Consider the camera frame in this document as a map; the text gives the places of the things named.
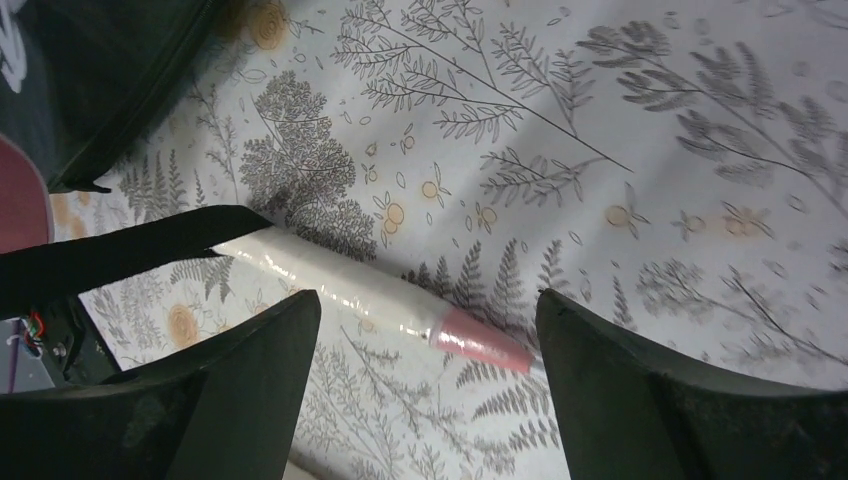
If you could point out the pink racket bag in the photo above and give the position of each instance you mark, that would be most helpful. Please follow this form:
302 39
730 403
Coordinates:
26 213

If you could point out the floral table mat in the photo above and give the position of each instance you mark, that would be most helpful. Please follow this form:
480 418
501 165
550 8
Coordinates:
677 167

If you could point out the pink racket white grip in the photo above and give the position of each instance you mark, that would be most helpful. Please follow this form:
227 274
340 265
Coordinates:
385 301

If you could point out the black Crossway racket bag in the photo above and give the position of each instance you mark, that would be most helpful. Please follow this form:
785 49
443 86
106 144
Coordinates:
81 80

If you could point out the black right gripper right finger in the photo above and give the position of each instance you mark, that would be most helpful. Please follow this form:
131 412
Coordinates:
630 408

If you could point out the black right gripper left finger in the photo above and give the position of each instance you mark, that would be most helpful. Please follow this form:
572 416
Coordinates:
224 408

